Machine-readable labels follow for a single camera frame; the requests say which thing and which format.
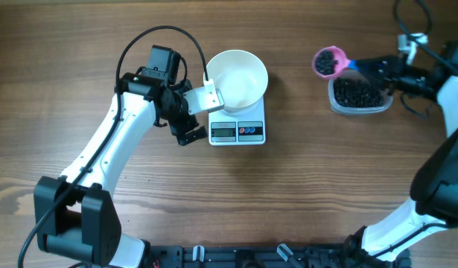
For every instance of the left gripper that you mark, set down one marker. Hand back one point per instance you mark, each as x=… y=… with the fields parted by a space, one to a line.
x=178 y=129

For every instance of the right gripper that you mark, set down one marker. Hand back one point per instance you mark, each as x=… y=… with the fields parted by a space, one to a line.
x=392 y=68

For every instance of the pink scoop with blue handle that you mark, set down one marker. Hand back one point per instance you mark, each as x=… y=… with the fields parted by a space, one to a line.
x=331 y=62

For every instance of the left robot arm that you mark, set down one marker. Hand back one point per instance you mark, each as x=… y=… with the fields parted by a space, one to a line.
x=75 y=213

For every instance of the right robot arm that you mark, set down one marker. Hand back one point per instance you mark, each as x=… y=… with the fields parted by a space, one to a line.
x=433 y=202

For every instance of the white digital kitchen scale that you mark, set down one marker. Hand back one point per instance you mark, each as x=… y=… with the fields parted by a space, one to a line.
x=244 y=127

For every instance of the white plastic bowl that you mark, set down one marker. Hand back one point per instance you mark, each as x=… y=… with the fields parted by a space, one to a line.
x=241 y=77

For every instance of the black beans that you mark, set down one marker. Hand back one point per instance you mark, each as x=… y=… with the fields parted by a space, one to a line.
x=349 y=91

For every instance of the clear plastic container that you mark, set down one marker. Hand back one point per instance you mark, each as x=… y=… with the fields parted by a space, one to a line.
x=353 y=94

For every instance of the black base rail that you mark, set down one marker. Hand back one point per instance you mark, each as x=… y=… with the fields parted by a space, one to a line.
x=322 y=256

